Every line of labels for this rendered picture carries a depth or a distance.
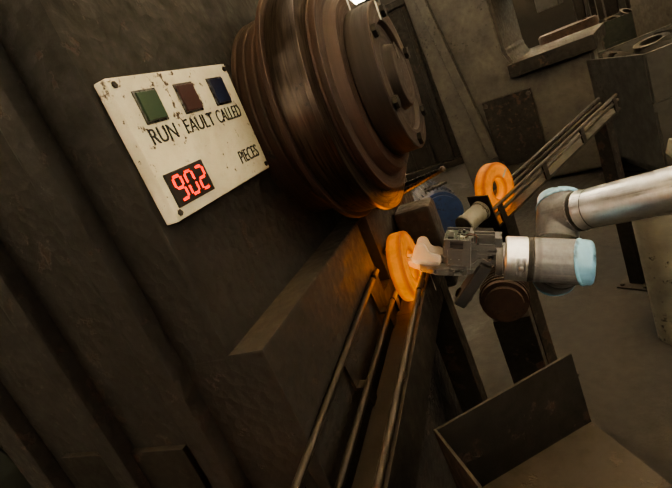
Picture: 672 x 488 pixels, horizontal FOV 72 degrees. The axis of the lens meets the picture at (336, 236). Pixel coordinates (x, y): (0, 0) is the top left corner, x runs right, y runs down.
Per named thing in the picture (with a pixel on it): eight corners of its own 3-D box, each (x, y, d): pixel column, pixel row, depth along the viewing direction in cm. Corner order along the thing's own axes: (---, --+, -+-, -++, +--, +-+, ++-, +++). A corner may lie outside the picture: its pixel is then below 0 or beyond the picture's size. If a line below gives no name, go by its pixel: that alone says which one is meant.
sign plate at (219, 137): (166, 226, 58) (92, 85, 53) (260, 170, 80) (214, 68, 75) (180, 221, 57) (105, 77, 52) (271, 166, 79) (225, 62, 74)
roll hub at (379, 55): (387, 172, 81) (325, 8, 73) (413, 138, 105) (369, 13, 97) (417, 162, 78) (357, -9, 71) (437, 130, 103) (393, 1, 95)
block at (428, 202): (419, 294, 126) (389, 215, 120) (423, 281, 133) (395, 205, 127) (457, 287, 122) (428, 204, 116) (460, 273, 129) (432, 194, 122)
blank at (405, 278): (383, 273, 93) (399, 270, 91) (385, 219, 103) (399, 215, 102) (411, 315, 102) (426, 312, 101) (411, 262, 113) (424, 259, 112)
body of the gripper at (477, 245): (444, 226, 100) (503, 228, 96) (444, 261, 103) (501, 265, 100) (440, 240, 94) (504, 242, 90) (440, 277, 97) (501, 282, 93)
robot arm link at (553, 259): (590, 291, 93) (602, 282, 84) (524, 286, 97) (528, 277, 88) (590, 246, 96) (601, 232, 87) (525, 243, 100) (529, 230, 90)
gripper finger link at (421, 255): (399, 238, 100) (442, 240, 97) (400, 263, 103) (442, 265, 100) (396, 244, 98) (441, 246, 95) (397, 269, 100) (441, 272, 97)
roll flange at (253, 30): (290, 269, 83) (167, 1, 71) (359, 190, 124) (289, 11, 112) (339, 256, 79) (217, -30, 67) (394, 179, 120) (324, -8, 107)
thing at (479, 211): (459, 234, 135) (451, 217, 133) (477, 218, 139) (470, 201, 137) (475, 235, 130) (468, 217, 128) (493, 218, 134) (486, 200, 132)
